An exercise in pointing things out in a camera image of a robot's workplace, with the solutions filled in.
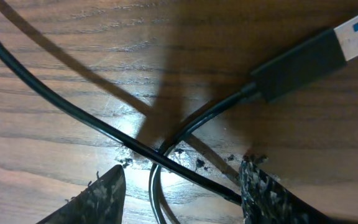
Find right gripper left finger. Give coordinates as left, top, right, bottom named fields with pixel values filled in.
left=39, top=165, right=126, bottom=224

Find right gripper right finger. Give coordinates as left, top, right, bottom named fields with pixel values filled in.
left=239, top=155, right=333, bottom=224

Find black usb cable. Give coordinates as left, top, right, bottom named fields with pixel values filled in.
left=0, top=4, right=358, bottom=224

